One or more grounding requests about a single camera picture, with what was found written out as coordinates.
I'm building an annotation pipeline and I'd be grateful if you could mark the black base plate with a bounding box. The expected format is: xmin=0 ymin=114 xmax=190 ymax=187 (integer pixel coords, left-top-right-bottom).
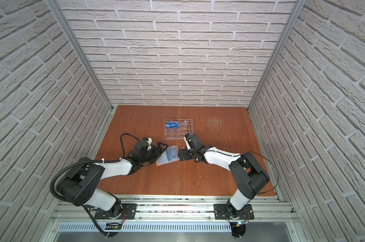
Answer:
xmin=94 ymin=203 xmax=137 ymax=220
xmin=214 ymin=203 xmax=255 ymax=221

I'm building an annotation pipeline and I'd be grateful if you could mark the left corner aluminium post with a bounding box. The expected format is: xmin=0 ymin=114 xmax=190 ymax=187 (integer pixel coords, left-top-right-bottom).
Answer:
xmin=46 ymin=0 xmax=114 ymax=112

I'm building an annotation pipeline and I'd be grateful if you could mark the left black corrugated cable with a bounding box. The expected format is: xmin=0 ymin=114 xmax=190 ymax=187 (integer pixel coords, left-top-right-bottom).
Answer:
xmin=49 ymin=132 xmax=141 ymax=238

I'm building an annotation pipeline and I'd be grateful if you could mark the perforated metal vent strip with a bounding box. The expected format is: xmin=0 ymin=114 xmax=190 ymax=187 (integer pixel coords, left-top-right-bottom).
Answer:
xmin=58 ymin=222 xmax=231 ymax=233

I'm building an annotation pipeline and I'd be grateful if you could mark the tan leather card holder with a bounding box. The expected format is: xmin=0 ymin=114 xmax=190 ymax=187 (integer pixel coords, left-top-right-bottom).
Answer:
xmin=156 ymin=146 xmax=180 ymax=166

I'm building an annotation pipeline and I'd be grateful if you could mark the blue item in box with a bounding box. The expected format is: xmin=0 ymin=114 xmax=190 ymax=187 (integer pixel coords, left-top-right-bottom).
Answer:
xmin=165 ymin=122 xmax=179 ymax=129

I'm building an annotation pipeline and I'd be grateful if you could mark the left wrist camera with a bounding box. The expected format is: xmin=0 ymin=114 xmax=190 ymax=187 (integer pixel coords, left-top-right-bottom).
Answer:
xmin=133 ymin=138 xmax=152 ymax=156

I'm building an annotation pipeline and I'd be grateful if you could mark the right thin black cable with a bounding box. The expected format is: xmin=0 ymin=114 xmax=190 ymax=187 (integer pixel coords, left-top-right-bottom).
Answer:
xmin=187 ymin=121 xmax=280 ymax=195

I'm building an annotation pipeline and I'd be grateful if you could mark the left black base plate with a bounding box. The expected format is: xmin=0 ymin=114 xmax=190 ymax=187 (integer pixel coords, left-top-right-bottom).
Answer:
xmin=94 ymin=203 xmax=137 ymax=220

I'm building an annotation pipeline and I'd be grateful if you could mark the right corner aluminium post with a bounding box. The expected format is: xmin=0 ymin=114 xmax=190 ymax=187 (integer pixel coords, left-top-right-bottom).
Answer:
xmin=247 ymin=0 xmax=306 ymax=112

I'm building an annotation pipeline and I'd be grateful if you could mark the aluminium rail frame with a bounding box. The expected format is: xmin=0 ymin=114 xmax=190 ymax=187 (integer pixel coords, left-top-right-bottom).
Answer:
xmin=38 ymin=194 xmax=310 ymax=242

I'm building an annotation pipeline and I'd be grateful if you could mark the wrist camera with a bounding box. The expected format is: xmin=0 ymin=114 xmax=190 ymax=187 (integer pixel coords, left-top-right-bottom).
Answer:
xmin=133 ymin=138 xmax=152 ymax=156
xmin=184 ymin=134 xmax=205 ymax=150

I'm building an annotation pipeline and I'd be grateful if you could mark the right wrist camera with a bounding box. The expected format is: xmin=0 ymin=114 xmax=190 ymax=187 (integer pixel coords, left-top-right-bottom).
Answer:
xmin=184 ymin=134 xmax=205 ymax=150

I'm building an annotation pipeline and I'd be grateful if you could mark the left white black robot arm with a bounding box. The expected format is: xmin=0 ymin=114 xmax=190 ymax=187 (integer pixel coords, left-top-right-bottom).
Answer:
xmin=50 ymin=138 xmax=168 ymax=217

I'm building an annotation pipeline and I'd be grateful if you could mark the corner aluminium post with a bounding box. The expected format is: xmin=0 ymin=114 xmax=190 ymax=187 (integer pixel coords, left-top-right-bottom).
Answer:
xmin=247 ymin=0 xmax=306 ymax=112
xmin=46 ymin=0 xmax=114 ymax=112

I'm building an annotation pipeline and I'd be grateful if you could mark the clear plastic organizer box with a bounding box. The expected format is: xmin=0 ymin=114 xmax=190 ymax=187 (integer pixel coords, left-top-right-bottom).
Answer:
xmin=164 ymin=119 xmax=194 ymax=140

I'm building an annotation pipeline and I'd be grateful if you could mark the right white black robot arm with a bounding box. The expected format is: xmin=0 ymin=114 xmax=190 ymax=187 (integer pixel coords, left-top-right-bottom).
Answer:
xmin=178 ymin=146 xmax=270 ymax=212

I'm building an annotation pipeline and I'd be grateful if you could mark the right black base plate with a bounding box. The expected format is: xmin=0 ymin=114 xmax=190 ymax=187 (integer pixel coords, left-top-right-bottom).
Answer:
xmin=214 ymin=203 xmax=255 ymax=221

